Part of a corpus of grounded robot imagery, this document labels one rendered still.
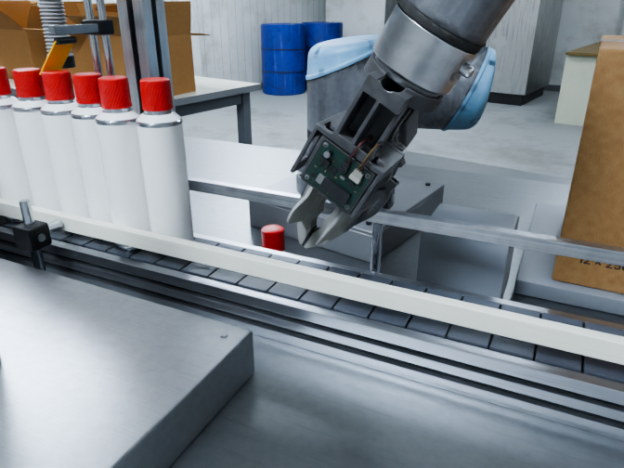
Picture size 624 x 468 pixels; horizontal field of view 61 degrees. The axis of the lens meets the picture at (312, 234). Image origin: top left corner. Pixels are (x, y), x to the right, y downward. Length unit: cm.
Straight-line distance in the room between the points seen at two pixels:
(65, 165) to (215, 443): 42
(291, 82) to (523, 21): 281
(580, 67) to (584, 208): 530
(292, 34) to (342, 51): 634
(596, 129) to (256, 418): 46
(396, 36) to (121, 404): 35
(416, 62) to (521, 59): 639
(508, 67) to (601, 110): 621
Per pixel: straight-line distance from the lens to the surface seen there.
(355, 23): 824
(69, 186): 75
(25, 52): 310
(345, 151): 45
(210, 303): 61
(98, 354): 52
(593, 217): 68
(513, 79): 685
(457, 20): 43
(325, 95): 78
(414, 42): 43
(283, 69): 711
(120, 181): 67
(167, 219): 65
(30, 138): 78
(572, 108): 601
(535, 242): 54
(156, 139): 63
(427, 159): 126
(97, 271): 72
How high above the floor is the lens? 117
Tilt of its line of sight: 24 degrees down
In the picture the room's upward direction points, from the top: straight up
